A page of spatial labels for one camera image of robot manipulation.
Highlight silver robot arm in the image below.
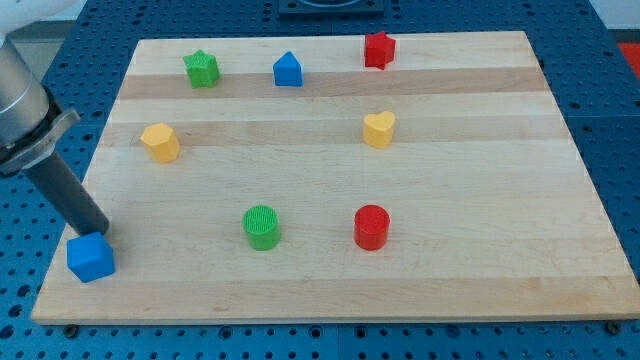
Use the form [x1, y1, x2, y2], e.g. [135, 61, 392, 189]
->
[1, 0, 80, 177]

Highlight blue cube block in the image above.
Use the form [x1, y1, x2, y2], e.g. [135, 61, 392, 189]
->
[66, 232, 115, 283]

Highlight red cylinder block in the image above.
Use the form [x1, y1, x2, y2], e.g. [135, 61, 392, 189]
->
[353, 204, 390, 251]

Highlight green cylinder block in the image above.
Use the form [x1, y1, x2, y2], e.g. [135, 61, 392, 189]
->
[242, 205, 281, 251]

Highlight yellow heart block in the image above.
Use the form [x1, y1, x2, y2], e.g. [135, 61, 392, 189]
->
[362, 111, 396, 149]

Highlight wooden board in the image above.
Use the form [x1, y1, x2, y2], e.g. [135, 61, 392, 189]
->
[32, 31, 639, 325]

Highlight blue triangle block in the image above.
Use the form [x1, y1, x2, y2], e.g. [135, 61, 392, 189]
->
[272, 51, 303, 87]

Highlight red star block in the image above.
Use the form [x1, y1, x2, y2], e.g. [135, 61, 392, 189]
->
[364, 31, 396, 70]

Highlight green star block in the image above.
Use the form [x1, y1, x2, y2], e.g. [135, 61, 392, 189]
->
[183, 50, 220, 88]

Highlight yellow hexagon block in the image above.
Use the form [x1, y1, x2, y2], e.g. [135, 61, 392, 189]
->
[140, 123, 181, 163]

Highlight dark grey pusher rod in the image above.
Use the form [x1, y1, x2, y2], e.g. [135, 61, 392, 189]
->
[23, 151, 110, 236]

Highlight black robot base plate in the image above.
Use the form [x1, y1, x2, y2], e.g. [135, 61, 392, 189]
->
[277, 0, 387, 19]

